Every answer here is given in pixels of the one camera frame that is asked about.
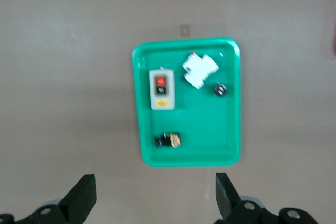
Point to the white circuit breaker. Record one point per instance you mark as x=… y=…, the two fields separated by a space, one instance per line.
x=199 y=69

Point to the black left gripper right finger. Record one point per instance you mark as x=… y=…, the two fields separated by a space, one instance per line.
x=231 y=208

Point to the small black cylinder component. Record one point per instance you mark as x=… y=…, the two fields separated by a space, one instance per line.
x=219 y=90

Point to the grey push-button switch box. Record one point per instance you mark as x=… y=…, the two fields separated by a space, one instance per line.
x=162 y=100

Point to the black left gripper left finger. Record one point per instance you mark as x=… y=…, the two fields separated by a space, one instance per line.
x=78 y=203

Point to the green plastic tray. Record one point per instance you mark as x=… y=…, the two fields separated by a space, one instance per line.
x=204 y=129

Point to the black and gold component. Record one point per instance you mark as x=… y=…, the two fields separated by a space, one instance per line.
x=168 y=140

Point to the brown table mat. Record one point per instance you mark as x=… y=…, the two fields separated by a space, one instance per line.
x=65 y=77

